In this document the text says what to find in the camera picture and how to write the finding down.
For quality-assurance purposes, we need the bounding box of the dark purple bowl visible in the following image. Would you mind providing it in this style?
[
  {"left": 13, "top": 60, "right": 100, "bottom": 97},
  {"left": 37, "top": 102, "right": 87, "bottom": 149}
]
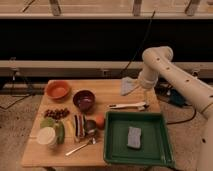
[{"left": 73, "top": 90, "right": 95, "bottom": 112}]

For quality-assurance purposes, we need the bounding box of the orange bowl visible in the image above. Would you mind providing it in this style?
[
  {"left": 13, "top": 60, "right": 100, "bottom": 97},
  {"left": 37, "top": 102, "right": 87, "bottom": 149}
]
[{"left": 45, "top": 80, "right": 70, "bottom": 100}]

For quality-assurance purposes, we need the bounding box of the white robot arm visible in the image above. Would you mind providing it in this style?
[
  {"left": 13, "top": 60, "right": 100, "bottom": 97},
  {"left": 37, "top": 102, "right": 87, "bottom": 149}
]
[{"left": 138, "top": 46, "right": 213, "bottom": 171}]

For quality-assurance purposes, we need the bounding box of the green plastic tray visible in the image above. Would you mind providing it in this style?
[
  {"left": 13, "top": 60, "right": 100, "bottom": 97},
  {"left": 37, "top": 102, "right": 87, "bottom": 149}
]
[{"left": 103, "top": 111, "right": 175, "bottom": 167}]

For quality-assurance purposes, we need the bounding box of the grey folded cloth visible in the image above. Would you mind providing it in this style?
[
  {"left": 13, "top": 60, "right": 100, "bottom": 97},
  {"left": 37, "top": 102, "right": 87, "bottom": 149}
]
[{"left": 121, "top": 77, "right": 138, "bottom": 96}]

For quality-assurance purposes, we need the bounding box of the orange fruit toy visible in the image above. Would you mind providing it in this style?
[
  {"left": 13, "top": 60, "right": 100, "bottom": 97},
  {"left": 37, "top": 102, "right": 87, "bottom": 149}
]
[{"left": 95, "top": 115, "right": 105, "bottom": 129}]

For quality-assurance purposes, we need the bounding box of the yellow banana toy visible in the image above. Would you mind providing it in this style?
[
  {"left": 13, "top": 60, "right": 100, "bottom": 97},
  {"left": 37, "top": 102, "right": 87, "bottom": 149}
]
[{"left": 66, "top": 120, "right": 74, "bottom": 137}]

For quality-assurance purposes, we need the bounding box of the grey sponge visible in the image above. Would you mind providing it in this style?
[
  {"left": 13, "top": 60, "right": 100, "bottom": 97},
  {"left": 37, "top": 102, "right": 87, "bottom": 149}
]
[{"left": 127, "top": 127, "right": 142, "bottom": 149}]

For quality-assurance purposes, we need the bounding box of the bunch of dark grapes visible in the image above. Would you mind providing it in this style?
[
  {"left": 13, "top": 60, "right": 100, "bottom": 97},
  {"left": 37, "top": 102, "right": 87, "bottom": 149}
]
[{"left": 44, "top": 108, "right": 70, "bottom": 120}]

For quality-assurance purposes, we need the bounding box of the metal spoon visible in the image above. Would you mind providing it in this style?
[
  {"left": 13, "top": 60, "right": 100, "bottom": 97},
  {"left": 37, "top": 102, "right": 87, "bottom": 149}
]
[{"left": 65, "top": 138, "right": 97, "bottom": 156}]

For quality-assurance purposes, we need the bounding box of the wooden table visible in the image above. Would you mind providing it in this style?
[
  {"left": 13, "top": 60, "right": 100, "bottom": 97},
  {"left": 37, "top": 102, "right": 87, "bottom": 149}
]
[{"left": 21, "top": 79, "right": 160, "bottom": 167}]

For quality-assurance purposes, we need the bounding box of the green cucumber toy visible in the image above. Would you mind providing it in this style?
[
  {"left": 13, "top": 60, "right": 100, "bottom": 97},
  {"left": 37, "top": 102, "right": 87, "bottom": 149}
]
[{"left": 56, "top": 122, "right": 65, "bottom": 144}]

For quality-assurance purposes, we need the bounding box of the green pear toy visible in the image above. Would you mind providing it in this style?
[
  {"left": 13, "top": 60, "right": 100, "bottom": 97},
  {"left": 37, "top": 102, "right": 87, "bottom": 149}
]
[{"left": 40, "top": 117, "right": 55, "bottom": 128}]

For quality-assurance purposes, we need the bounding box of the blue power adapter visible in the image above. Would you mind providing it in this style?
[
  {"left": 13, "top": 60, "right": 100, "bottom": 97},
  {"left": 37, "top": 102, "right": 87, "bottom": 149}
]
[{"left": 169, "top": 89, "right": 186, "bottom": 107}]

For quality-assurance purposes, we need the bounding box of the white lidded cup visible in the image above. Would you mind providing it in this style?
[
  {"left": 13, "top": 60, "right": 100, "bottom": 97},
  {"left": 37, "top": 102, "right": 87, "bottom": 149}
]
[{"left": 36, "top": 127, "right": 57, "bottom": 148}]

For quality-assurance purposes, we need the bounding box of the white handled brush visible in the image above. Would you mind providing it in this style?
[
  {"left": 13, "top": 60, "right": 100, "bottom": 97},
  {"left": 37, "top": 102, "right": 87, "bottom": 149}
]
[{"left": 109, "top": 101, "right": 149, "bottom": 111}]

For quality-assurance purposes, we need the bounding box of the black floor cable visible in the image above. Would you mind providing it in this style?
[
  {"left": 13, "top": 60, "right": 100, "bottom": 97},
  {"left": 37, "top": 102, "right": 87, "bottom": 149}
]
[{"left": 156, "top": 83, "right": 198, "bottom": 126}]

